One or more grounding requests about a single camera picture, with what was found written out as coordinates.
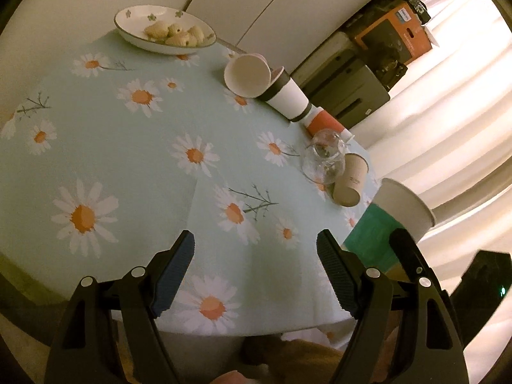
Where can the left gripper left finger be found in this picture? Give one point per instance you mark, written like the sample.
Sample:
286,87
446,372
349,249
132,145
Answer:
84,348

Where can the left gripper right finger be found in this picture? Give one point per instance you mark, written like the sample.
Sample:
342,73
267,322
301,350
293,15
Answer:
428,346

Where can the teal banded paper cup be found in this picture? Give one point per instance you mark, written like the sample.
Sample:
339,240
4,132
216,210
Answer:
394,206

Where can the beige floral paper cup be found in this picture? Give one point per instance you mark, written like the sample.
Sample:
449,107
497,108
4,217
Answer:
349,186

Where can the orange banded paper cup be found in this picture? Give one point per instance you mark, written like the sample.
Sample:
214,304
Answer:
318,119

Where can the black banded paper cup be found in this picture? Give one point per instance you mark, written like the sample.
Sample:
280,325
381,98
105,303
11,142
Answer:
285,96

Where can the pink banded paper cup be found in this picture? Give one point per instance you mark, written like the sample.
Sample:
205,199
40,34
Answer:
248,75

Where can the person's hand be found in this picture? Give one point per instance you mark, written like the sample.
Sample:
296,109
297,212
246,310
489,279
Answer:
233,377

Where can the cream curtain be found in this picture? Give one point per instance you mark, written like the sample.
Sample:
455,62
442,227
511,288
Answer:
446,127

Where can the daisy print tablecloth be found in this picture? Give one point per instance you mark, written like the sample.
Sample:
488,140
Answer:
117,151

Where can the clear glass mug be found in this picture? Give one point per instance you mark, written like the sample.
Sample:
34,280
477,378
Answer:
323,159

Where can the black bag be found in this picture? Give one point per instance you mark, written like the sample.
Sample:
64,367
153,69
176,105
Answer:
387,67

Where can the orange cardboard box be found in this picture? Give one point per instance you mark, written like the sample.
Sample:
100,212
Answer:
399,29

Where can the white bowl with flowers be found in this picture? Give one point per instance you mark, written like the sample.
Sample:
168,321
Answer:
163,30

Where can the white double door cabinet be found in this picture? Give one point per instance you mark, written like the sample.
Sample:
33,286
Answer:
285,32

